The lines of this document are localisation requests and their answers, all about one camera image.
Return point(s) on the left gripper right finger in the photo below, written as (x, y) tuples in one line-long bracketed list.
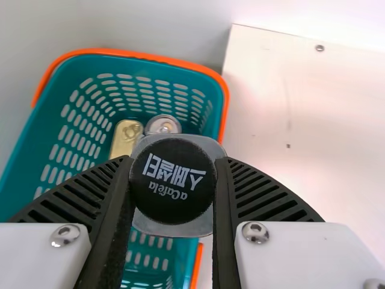
[(264, 210)]

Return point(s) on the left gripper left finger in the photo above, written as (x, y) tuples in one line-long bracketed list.
[(75, 210)]

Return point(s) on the dark coffee bottle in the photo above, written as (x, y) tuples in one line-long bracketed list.
[(174, 180)]

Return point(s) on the teal shopping basket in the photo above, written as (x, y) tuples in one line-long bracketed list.
[(36, 144)]

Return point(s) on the gold rectangular tin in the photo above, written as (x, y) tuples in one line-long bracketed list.
[(123, 141)]

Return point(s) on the silver-topped dark can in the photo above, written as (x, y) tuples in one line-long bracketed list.
[(162, 123)]

